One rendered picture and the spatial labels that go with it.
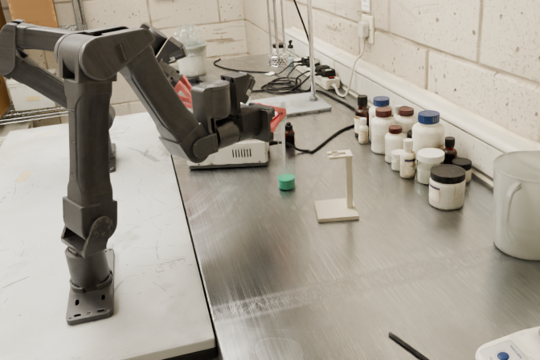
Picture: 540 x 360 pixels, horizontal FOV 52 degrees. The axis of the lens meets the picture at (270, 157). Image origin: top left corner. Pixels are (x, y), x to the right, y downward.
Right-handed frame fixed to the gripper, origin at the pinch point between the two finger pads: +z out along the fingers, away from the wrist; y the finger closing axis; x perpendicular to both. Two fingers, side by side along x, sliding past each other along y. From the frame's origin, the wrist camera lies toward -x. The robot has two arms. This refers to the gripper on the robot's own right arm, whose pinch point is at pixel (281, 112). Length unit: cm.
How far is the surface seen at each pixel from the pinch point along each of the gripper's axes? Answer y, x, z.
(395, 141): -12.5, 11.1, 24.6
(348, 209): -18.3, 16.8, -1.1
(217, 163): 20.7, 16.0, -2.3
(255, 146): 13.6, 11.9, 4.0
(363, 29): 26, -7, 64
